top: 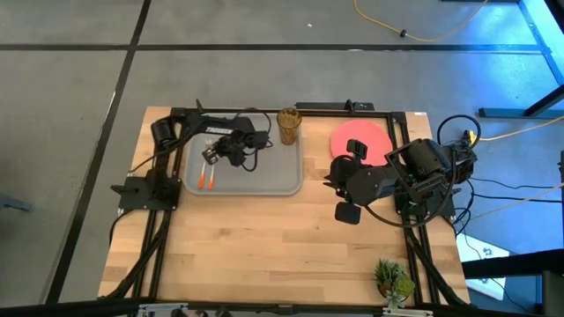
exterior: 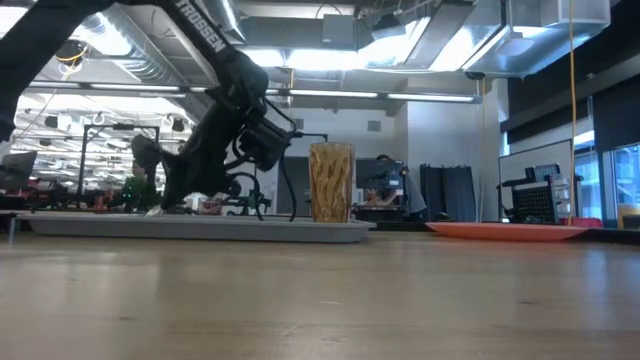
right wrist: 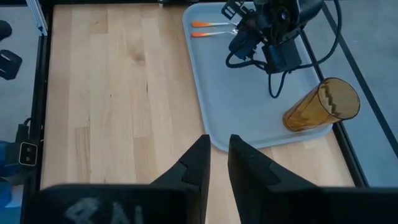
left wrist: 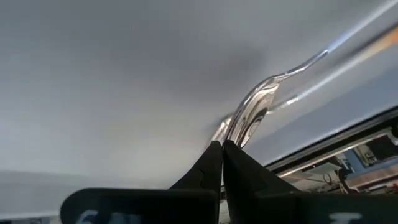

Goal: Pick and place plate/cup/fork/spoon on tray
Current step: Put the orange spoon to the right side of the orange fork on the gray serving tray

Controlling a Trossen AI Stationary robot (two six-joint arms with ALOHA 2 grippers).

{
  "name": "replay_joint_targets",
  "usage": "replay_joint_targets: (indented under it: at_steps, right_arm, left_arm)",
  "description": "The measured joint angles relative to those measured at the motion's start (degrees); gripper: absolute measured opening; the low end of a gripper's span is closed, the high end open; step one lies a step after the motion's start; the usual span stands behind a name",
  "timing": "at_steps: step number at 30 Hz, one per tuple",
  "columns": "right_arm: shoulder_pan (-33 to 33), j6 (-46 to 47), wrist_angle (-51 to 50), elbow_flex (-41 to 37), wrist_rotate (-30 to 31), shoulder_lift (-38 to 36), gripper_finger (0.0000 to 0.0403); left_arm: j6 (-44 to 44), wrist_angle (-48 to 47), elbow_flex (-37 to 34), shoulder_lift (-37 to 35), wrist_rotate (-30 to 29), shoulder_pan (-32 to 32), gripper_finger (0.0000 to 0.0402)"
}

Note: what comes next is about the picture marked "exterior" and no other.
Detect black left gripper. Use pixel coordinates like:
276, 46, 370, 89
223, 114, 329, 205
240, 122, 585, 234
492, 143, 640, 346
130, 93, 262, 211

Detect amber ribbed plastic cup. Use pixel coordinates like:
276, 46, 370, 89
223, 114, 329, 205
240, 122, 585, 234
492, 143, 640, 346
307, 141, 357, 224

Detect coral red round plate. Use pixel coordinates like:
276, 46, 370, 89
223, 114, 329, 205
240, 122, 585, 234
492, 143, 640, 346
425, 221, 590, 244

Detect grey plastic tray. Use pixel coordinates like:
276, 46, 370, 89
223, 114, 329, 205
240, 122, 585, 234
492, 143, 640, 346
16, 211, 377, 245

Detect person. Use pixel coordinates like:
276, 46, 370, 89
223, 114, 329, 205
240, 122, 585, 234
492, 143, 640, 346
119, 160, 164, 214
364, 153, 429, 219

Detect long ceiling light tube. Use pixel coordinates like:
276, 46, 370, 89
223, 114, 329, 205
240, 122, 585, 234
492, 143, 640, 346
27, 81, 211, 94
264, 88, 482, 104

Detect black computer monitor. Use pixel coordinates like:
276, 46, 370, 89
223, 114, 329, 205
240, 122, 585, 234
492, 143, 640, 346
0, 149, 39, 192

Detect dark folding panel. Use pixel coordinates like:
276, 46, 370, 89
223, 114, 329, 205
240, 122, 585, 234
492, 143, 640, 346
419, 163, 477, 223

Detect red bin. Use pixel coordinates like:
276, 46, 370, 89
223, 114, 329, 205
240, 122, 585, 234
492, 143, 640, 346
558, 215, 605, 229

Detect black background robot frame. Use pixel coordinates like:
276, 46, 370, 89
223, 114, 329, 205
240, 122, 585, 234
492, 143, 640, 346
78, 123, 162, 211

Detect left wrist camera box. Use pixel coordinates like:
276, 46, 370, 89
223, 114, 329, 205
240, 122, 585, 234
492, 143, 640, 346
238, 118, 297, 173

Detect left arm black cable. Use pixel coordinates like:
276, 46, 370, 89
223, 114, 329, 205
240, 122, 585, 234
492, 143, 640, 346
223, 98, 331, 223

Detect black wire mesh cart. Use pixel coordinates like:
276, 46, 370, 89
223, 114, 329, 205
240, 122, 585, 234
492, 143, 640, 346
497, 163, 584, 225

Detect hanging yellow cord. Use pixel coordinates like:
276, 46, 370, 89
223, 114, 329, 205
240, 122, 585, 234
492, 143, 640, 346
567, 0, 578, 226

